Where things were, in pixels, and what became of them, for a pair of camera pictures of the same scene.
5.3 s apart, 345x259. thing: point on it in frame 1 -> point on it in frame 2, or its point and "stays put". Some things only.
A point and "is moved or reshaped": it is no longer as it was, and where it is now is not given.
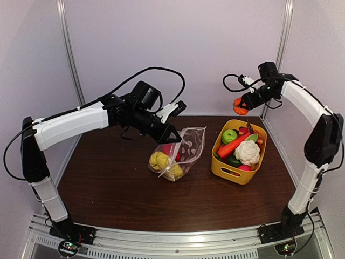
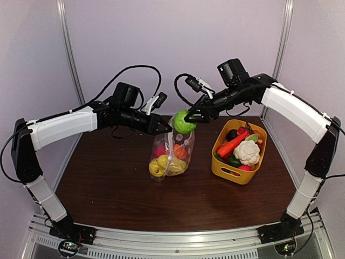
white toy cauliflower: [248, 152] stays put
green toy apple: [228, 135] -> [180, 124]
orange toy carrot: [226, 148] stays put
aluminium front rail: [227, 244] stays put
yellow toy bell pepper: [159, 161] -> [171, 164]
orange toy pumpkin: [237, 109] is moved or reshaped
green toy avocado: [233, 161] stays put
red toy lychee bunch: [248, 129] stays put
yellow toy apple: [176, 170] -> [157, 167]
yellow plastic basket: [239, 176] stays put
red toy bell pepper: [171, 149] -> [160, 150]
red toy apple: [245, 167] stays put
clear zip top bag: [173, 160] is moved or reshaped
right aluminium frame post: [282, 45] stays put
